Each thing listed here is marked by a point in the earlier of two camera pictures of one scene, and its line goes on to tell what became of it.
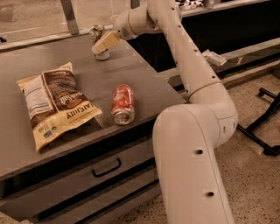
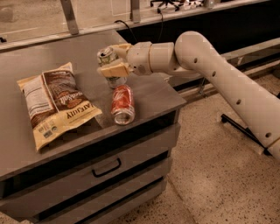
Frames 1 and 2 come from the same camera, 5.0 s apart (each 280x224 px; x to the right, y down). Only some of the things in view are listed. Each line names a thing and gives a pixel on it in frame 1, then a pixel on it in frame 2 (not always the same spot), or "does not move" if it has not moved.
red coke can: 122,105 does not move
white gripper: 122,26 to 139,58
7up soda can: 95,32 to 105,55
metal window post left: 70,17 does not move
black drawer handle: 106,171 does not move
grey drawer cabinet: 96,172 does not move
